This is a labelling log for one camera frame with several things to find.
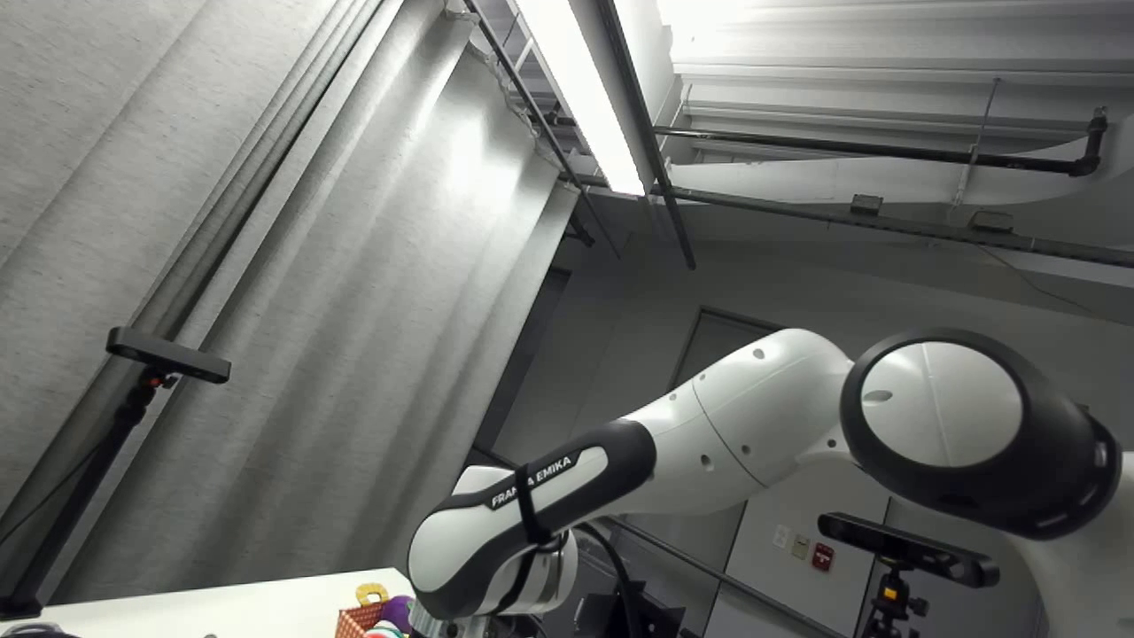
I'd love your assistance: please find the black bar camera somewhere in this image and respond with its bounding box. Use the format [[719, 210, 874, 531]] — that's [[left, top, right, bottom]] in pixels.
[[813, 509, 1004, 592], [104, 326, 233, 388]]

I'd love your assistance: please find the grey curtain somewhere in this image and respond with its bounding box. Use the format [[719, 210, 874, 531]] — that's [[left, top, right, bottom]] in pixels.
[[0, 0, 580, 600]]

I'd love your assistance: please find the black ceiling bar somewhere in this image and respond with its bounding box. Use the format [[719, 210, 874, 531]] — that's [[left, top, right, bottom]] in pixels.
[[588, 0, 701, 272]]

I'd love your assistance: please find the grey ceiling rail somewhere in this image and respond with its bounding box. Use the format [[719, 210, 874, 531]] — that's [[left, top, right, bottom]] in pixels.
[[641, 182, 1134, 269]]

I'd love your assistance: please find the black ceiling pipe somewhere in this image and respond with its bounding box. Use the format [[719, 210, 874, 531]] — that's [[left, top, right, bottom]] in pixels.
[[653, 106, 1114, 182]]

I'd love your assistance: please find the black camera tripod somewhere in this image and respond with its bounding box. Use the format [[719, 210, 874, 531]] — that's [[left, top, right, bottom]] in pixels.
[[0, 364, 180, 620], [860, 564, 930, 638]]

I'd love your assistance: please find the orange toy bin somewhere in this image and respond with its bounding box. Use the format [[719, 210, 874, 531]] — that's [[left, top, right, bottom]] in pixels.
[[333, 577, 418, 638]]

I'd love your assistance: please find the ceiling strip light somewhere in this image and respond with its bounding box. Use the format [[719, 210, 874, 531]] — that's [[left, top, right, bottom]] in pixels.
[[463, 0, 653, 199]]

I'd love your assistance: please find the grey door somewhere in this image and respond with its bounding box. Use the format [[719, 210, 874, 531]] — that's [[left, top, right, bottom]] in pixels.
[[672, 306, 783, 388]]

